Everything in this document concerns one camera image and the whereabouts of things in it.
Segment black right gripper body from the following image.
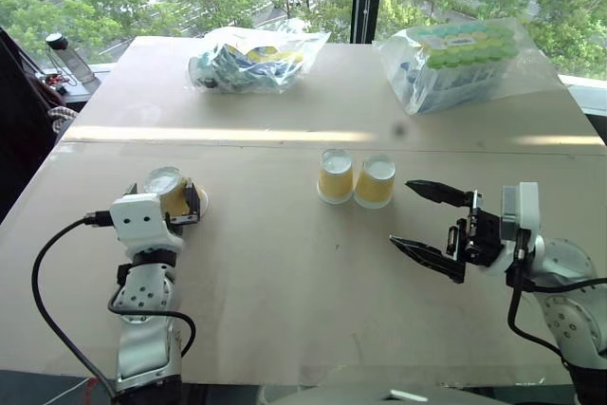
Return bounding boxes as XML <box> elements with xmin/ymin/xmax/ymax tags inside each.
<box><xmin>444</xmin><ymin>190</ymin><xmax>506</xmax><ymax>279</ymax></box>

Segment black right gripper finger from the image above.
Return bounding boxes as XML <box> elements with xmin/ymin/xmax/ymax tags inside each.
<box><xmin>389</xmin><ymin>235</ymin><xmax>465</xmax><ymax>285</ymax></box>
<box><xmin>404</xmin><ymin>179</ymin><xmax>477</xmax><ymax>210</ymax></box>

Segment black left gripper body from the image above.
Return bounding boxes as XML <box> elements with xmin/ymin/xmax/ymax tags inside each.
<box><xmin>163</xmin><ymin>212</ymin><xmax>201</xmax><ymax>238</ymax></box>

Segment yellow paper cup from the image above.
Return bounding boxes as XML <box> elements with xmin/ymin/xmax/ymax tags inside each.
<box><xmin>316</xmin><ymin>148</ymin><xmax>357</xmax><ymax>206</ymax></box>
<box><xmin>143</xmin><ymin>166</ymin><xmax>211</xmax><ymax>224</ymax></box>
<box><xmin>353</xmin><ymin>154</ymin><xmax>397</xmax><ymax>210</ymax></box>

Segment clear bag of green-capped cups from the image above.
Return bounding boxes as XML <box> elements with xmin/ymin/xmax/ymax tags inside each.
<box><xmin>372</xmin><ymin>15</ymin><xmax>570</xmax><ymax>117</ymax></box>

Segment small red items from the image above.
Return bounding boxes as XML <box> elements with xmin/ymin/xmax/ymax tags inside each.
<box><xmin>39</xmin><ymin>72</ymin><xmax>78</xmax><ymax>96</ymax></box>

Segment clear water bottle black lid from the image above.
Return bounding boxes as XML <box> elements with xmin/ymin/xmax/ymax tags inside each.
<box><xmin>45</xmin><ymin>32</ymin><xmax>97</xmax><ymax>86</ymax></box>

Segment clear bag of blue-yellow packets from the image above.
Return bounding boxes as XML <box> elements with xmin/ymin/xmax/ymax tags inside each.
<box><xmin>187</xmin><ymin>28</ymin><xmax>332</xmax><ymax>96</ymax></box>

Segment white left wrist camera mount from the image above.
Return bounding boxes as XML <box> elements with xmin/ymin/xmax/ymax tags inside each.
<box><xmin>109</xmin><ymin>193</ymin><xmax>185</xmax><ymax>254</ymax></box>

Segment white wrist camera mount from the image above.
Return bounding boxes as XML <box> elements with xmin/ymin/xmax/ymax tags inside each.
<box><xmin>109</xmin><ymin>193</ymin><xmax>185</xmax><ymax>254</ymax></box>
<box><xmin>501</xmin><ymin>181</ymin><xmax>546</xmax><ymax>278</ymax></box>

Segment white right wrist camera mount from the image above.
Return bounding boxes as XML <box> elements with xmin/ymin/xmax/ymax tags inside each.
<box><xmin>501</xmin><ymin>181</ymin><xmax>546</xmax><ymax>278</ymax></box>

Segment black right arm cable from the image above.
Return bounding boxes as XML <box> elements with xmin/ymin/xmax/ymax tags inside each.
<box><xmin>506</xmin><ymin>229</ymin><xmax>607</xmax><ymax>377</ymax></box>

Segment short black left arm cable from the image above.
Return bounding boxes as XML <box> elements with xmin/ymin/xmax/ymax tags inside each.
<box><xmin>107</xmin><ymin>265</ymin><xmax>197</xmax><ymax>359</ymax></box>

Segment white braided rope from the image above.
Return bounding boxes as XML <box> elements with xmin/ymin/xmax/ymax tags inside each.
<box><xmin>46</xmin><ymin>104</ymin><xmax>80</xmax><ymax>132</ymax></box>

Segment long black left wrist cable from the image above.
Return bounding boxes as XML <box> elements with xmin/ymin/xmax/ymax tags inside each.
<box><xmin>30</xmin><ymin>209</ymin><xmax>120</xmax><ymax>405</ymax></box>

